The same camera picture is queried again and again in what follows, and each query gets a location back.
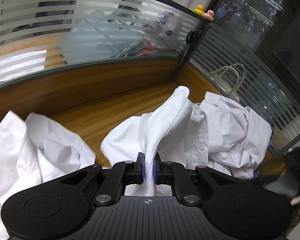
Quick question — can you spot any white shirt with black label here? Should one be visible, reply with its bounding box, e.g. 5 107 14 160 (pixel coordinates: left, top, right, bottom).
0 86 210 233

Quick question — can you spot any black binder clip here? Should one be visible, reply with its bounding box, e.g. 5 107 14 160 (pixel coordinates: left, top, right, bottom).
186 29 203 43

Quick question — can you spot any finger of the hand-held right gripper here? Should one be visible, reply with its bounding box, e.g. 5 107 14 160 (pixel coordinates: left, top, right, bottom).
254 169 288 188

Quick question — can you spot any white paper sheet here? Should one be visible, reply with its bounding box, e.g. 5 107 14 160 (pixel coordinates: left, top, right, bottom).
0 49 47 84

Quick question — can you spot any white collared shirt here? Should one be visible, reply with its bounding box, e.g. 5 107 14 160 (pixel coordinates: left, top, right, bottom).
190 91 274 180

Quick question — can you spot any pink rubber duck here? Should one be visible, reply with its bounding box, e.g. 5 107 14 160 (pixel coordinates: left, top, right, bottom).
203 9 215 21

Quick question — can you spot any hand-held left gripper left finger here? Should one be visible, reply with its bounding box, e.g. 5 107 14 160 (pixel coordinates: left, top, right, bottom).
60 152 144 205

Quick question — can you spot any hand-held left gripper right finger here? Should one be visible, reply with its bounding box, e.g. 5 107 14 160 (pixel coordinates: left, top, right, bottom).
154 152 238 205

